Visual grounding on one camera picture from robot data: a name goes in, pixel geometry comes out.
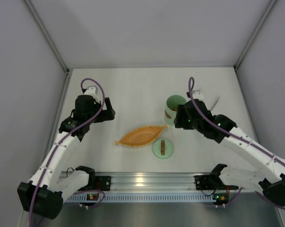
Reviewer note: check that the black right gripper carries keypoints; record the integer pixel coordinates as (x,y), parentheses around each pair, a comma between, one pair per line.
(180,118)

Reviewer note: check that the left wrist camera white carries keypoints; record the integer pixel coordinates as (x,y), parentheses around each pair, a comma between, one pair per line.
(92,91)

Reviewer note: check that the aluminium mounting rail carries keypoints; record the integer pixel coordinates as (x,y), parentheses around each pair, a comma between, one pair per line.
(126,182)

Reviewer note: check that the green cylindrical lunch container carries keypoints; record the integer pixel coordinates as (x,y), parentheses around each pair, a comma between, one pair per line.
(171,107)

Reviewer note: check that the boat-shaped woven bamboo basket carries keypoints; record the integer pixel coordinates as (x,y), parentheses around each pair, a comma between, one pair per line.
(141,136)

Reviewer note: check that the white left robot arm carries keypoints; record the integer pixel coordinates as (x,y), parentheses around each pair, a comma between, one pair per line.
(45,193)

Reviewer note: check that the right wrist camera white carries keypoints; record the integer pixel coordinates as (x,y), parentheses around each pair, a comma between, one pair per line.
(195,95)

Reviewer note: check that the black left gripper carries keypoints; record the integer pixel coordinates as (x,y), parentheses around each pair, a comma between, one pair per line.
(107,111)

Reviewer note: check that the green lid with wooden handle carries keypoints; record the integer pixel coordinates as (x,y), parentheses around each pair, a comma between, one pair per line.
(163,149)

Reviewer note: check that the slotted grey cable duct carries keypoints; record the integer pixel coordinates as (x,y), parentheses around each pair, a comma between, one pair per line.
(147,197)

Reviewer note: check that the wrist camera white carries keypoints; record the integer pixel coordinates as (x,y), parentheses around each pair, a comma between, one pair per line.
(195,95)
(92,91)

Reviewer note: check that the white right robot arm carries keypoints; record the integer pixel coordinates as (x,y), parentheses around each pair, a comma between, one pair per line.
(268,178)

